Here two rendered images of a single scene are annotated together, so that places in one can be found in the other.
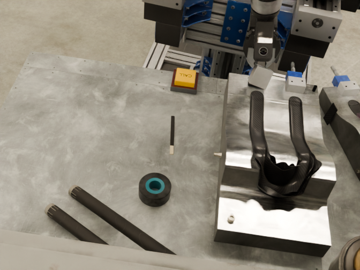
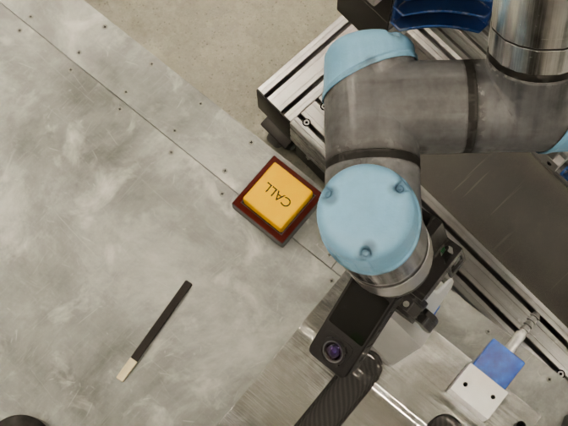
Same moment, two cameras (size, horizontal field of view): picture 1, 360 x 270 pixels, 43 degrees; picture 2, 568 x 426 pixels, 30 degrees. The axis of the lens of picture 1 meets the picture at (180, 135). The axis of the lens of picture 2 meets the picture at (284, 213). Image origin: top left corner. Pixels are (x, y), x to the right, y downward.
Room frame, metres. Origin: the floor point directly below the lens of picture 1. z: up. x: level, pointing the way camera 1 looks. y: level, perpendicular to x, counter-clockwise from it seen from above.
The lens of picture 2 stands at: (0.77, -0.24, 2.04)
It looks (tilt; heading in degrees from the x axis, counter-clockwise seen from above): 74 degrees down; 42
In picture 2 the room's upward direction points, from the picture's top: 3 degrees counter-clockwise
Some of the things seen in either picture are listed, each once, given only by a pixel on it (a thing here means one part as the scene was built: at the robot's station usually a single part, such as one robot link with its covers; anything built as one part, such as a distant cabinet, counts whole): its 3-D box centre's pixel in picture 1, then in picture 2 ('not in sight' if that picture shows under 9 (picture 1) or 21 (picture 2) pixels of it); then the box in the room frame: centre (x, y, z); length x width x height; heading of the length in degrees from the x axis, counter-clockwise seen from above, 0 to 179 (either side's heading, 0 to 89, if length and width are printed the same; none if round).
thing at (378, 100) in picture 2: not in sight; (391, 106); (1.07, -0.10, 1.24); 0.11 x 0.11 x 0.08; 40
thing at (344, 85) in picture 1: (340, 80); not in sight; (1.09, -0.47, 0.86); 0.13 x 0.05 x 0.05; 17
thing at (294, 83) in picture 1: (293, 76); (501, 359); (1.04, -0.31, 0.89); 0.13 x 0.05 x 0.05; 0
